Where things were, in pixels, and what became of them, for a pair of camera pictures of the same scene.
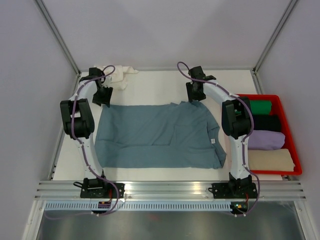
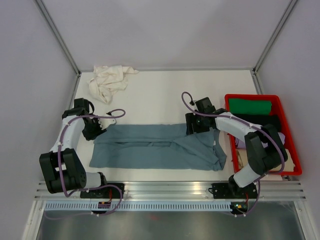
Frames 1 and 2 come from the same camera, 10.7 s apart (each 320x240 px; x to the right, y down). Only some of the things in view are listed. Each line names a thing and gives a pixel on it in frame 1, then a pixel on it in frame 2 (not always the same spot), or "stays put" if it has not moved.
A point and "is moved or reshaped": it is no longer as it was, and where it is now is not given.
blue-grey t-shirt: (179, 134) is moved or reshaped
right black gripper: (191, 96) → (190, 118)
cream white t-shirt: (117, 74) stays put
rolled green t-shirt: (261, 107) stays put
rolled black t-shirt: (266, 122) stays put
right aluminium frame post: (291, 7) stays put
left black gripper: (106, 101) → (99, 131)
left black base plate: (108, 191) stays put
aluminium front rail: (170, 190) stays put
